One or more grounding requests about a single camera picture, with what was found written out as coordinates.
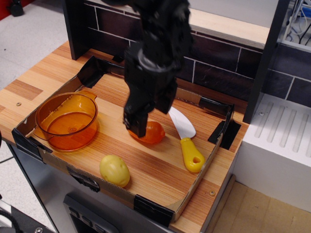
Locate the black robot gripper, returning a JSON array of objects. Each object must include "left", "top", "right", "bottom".
[{"left": 123, "top": 43, "right": 181, "bottom": 138}]

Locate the orange toy carrot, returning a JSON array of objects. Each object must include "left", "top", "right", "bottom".
[{"left": 128, "top": 121, "right": 166, "bottom": 144}]

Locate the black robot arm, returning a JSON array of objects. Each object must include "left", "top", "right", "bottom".
[{"left": 105, "top": 0, "right": 193, "bottom": 137}]

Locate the orange transparent plastic pot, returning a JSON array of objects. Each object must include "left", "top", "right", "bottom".
[{"left": 34, "top": 90, "right": 98, "bottom": 151}]

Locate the yellow toy potato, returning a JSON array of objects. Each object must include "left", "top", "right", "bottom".
[{"left": 100, "top": 155, "right": 130, "bottom": 188}]

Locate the light wooden shelf board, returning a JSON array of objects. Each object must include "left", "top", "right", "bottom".
[{"left": 84, "top": 0, "right": 271, "bottom": 50}]

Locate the grey toy oven front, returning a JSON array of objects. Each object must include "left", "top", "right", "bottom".
[{"left": 63, "top": 194, "right": 120, "bottom": 233}]

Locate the white toy sink drainboard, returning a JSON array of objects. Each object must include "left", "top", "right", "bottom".
[{"left": 234, "top": 94, "right": 311, "bottom": 212}]

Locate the toy knife yellow handle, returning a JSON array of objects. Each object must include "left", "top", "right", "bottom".
[{"left": 168, "top": 107, "right": 205, "bottom": 173}]

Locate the dark grey shelf post left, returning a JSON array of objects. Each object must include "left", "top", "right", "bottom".
[{"left": 61, "top": 0, "right": 90, "bottom": 60}]

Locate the dark grey shelf post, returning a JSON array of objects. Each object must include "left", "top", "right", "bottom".
[
  {"left": 243, "top": 0, "right": 290, "bottom": 124},
  {"left": 61, "top": 0, "right": 90, "bottom": 60}
]

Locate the dark grey shelf post right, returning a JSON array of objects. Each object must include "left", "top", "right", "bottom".
[{"left": 243, "top": 0, "right": 290, "bottom": 124}]

